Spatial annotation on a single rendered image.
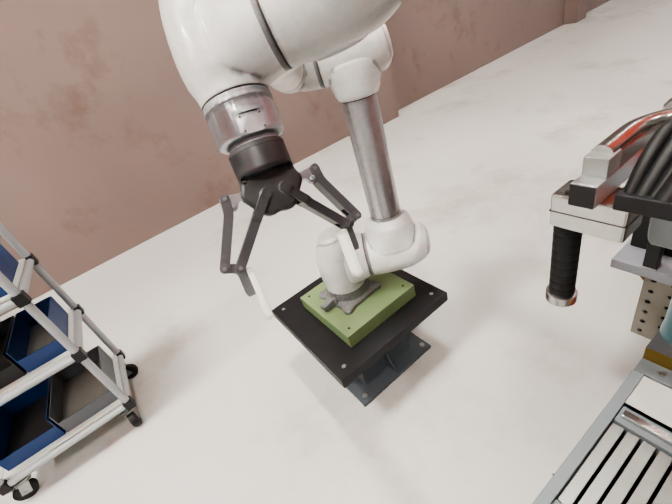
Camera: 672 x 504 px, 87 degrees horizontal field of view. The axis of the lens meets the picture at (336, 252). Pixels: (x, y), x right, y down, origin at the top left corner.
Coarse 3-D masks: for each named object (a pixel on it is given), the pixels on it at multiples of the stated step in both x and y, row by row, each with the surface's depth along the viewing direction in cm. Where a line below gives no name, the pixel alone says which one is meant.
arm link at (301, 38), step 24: (264, 0) 38; (288, 0) 38; (312, 0) 38; (336, 0) 38; (360, 0) 38; (384, 0) 39; (288, 24) 39; (312, 24) 39; (336, 24) 39; (360, 24) 40; (288, 48) 41; (312, 48) 41; (336, 48) 43; (288, 72) 70
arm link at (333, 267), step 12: (336, 228) 121; (324, 240) 118; (336, 240) 117; (360, 240) 120; (324, 252) 118; (336, 252) 117; (360, 252) 118; (324, 264) 120; (336, 264) 118; (360, 264) 119; (324, 276) 124; (336, 276) 121; (348, 276) 122; (336, 288) 125; (348, 288) 125
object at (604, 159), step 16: (656, 112) 45; (624, 128) 44; (640, 128) 44; (656, 128) 45; (608, 144) 42; (624, 144) 42; (592, 160) 42; (608, 160) 41; (592, 176) 43; (608, 176) 42
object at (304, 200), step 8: (280, 184) 45; (288, 184) 46; (288, 192) 46; (296, 192) 46; (304, 200) 47; (312, 200) 47; (312, 208) 47; (320, 208) 48; (328, 208) 48; (320, 216) 50; (328, 216) 48; (336, 216) 48; (336, 224) 51; (344, 224) 49; (352, 224) 48
